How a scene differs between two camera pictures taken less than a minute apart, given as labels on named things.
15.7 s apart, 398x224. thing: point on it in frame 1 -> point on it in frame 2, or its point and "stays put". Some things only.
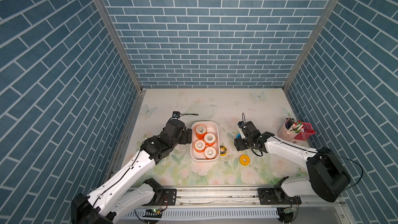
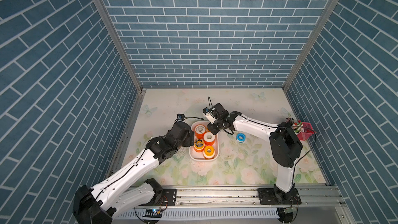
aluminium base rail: (234, 197) stays put
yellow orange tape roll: (244, 159) -> (209, 152)
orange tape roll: (210, 139) stays put
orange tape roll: (200, 131) stays put
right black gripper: (238, 144) -> (210, 126)
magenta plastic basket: (307, 130) stays put
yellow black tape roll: (223, 150) -> (199, 145)
